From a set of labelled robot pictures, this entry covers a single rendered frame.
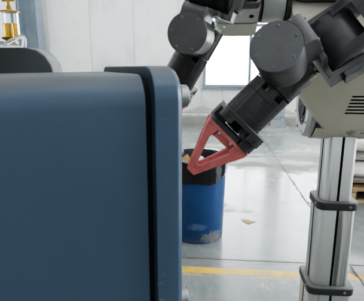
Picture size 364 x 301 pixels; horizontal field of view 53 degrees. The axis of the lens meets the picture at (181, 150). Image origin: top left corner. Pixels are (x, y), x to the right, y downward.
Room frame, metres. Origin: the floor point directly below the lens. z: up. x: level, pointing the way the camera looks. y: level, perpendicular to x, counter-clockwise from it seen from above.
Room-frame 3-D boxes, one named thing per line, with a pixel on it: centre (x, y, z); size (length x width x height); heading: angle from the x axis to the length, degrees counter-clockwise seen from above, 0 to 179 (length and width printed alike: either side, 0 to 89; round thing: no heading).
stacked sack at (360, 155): (3.79, -1.89, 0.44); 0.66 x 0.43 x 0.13; 175
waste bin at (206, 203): (2.72, -0.13, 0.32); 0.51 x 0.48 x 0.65; 175
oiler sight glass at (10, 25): (0.57, 0.26, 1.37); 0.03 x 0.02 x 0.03; 85
